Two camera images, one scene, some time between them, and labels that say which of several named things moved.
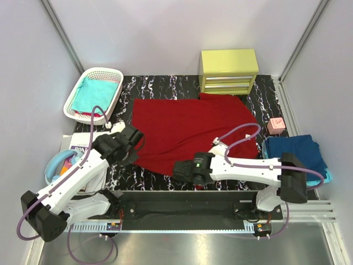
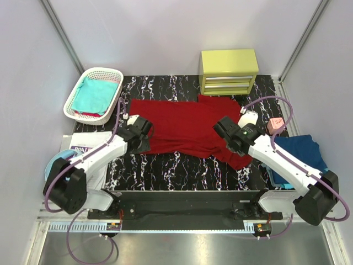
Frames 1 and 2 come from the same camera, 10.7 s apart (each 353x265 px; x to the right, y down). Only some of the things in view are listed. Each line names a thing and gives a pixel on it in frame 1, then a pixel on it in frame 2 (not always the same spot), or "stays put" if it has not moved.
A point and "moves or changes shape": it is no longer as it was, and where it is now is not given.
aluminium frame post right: x=321 y=6 stays put
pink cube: x=276 y=126 stays put
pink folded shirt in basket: x=90 y=114 stays put
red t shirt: x=174 y=129 moves or changes shape
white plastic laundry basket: x=108 y=74 stays put
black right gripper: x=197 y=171 → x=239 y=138
